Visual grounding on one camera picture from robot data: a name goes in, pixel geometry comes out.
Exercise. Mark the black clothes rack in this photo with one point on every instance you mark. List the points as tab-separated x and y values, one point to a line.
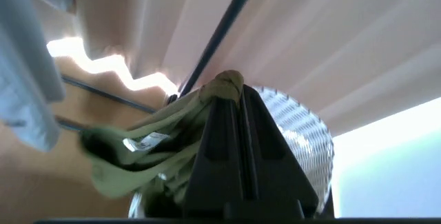
224	20

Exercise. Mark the green garment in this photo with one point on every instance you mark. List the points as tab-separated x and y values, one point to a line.
117	179

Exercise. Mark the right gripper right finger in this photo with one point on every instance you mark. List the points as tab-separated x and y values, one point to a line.
282	182

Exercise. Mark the pale grey shorts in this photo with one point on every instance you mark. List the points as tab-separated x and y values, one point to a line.
24	79

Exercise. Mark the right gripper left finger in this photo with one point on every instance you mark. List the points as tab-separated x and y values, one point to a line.
213	182

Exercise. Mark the beige curtain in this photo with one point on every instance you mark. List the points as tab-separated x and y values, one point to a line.
310	27

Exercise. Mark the white laundry basket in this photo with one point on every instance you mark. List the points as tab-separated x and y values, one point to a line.
303	131

